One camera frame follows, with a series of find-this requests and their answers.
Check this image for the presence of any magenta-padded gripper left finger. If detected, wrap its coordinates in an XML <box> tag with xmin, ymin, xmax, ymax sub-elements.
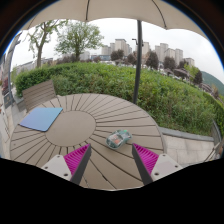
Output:
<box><xmin>40</xmin><ymin>143</ymin><xmax>93</xmax><ymax>186</ymax></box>

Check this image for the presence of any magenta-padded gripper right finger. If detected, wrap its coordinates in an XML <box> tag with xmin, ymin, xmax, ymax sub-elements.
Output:
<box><xmin>131</xmin><ymin>142</ymin><xmax>184</xmax><ymax>186</ymax></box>

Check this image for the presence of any transparent computer mouse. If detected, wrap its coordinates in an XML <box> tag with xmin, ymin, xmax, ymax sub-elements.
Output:
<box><xmin>105</xmin><ymin>129</ymin><xmax>133</xmax><ymax>150</ymax></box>

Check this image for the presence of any blue mouse pad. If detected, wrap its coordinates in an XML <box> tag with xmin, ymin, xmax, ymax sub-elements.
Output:
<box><xmin>18</xmin><ymin>106</ymin><xmax>64</xmax><ymax>133</ymax></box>

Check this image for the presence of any brown slatted chair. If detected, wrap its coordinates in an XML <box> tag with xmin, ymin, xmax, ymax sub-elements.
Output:
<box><xmin>21</xmin><ymin>79</ymin><xmax>57</xmax><ymax>113</ymax></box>

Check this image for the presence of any green hedge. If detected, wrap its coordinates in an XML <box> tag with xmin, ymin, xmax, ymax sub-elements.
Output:
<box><xmin>14</xmin><ymin>62</ymin><xmax>224</xmax><ymax>138</ymax></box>

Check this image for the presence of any thin leaning tree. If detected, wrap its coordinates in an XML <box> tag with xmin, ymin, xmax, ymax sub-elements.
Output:
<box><xmin>26</xmin><ymin>19</ymin><xmax>69</xmax><ymax>69</ymax></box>

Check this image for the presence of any group of apartment buildings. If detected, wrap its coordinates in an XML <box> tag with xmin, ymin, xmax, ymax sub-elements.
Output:
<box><xmin>99</xmin><ymin>38</ymin><xmax>196</xmax><ymax>68</ymax></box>

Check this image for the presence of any round leafy tree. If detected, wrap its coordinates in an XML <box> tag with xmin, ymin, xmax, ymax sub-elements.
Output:
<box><xmin>54</xmin><ymin>20</ymin><xmax>105</xmax><ymax>63</ymax></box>

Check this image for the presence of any beige patio umbrella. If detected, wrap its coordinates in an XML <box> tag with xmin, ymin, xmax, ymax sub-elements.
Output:
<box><xmin>20</xmin><ymin>0</ymin><xmax>208</xmax><ymax>105</ymax></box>

